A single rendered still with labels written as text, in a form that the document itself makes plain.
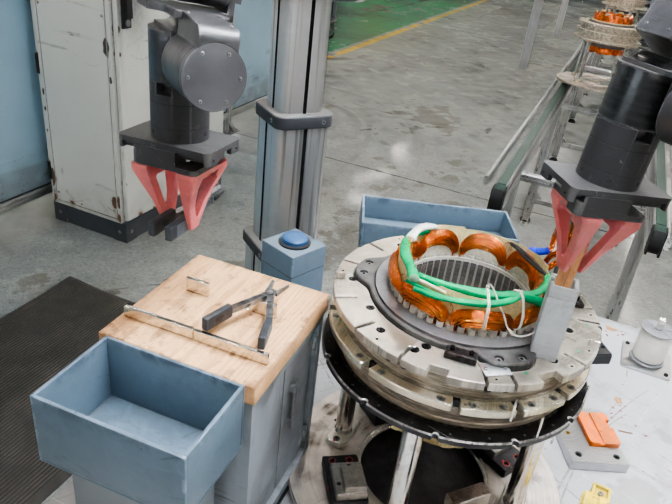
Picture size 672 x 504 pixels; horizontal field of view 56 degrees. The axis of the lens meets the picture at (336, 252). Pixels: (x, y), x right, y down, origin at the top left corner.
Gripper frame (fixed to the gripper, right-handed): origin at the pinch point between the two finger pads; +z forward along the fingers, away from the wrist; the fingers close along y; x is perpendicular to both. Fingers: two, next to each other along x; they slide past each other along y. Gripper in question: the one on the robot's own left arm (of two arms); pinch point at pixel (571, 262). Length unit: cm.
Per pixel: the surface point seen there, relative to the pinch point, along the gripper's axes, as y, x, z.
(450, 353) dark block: -10.2, -1.2, 11.1
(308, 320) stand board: -23.1, 9.8, 16.0
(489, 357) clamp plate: -6.1, -1.7, 11.1
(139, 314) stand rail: -42.1, 9.6, 16.2
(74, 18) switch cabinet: -91, 229, 34
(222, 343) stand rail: -33.1, 4.3, 15.6
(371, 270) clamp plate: -15.1, 15.4, 12.0
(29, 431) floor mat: -81, 98, 127
